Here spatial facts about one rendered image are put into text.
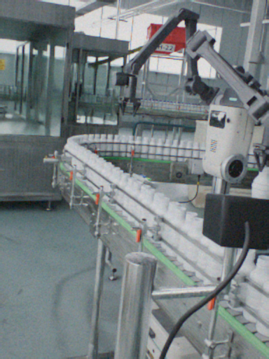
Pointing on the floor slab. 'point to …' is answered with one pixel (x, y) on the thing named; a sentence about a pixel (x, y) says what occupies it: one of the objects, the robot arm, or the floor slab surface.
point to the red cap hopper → (178, 39)
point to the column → (253, 34)
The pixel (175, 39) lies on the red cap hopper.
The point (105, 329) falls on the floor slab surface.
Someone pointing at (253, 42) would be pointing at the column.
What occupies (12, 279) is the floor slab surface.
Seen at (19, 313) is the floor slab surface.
